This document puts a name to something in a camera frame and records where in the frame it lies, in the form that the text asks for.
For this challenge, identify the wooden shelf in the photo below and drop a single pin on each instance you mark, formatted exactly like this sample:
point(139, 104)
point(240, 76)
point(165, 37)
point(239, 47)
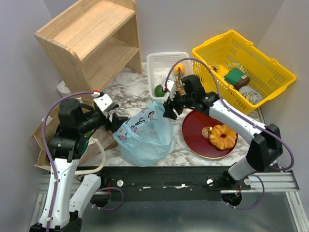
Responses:
point(92, 41)

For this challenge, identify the white plastic basket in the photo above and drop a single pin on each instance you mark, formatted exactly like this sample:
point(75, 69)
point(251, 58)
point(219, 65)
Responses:
point(159, 65)

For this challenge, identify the brown longan fruit bunch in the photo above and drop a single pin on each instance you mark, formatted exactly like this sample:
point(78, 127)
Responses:
point(179, 84)

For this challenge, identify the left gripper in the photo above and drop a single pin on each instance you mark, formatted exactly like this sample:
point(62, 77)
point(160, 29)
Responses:
point(117, 122)

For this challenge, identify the green avocado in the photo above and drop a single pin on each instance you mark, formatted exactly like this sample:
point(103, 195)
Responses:
point(159, 91)

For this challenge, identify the light blue plastic bag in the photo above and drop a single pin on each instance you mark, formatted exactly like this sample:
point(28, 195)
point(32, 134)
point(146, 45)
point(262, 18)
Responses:
point(147, 137)

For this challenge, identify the orange fruit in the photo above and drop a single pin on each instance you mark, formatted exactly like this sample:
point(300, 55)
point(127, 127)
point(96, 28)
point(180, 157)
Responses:
point(179, 69)

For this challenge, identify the brown paper bag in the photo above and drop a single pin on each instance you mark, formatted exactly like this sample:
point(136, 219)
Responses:
point(101, 142)

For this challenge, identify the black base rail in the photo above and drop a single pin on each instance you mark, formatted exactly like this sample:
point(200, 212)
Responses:
point(154, 184)

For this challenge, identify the glazed ring doughnut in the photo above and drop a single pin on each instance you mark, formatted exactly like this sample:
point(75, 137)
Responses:
point(222, 137)

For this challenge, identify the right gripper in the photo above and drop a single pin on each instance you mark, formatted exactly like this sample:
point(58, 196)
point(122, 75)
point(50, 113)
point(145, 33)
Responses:
point(169, 112)

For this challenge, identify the green box in basket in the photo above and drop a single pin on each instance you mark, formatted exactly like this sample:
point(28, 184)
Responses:
point(233, 76)

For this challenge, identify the yellow shopping basket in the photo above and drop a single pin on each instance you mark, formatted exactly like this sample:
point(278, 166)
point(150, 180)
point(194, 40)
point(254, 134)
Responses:
point(231, 50)

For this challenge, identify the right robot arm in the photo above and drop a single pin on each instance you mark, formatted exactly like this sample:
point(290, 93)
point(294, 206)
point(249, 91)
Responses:
point(263, 140)

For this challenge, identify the red round plate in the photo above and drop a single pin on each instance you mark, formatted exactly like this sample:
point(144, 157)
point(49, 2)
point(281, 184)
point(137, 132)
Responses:
point(196, 129)

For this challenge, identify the white cartoon packet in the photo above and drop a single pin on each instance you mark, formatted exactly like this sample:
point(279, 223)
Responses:
point(250, 95)

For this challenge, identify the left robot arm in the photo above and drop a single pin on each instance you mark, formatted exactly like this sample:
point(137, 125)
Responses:
point(63, 211)

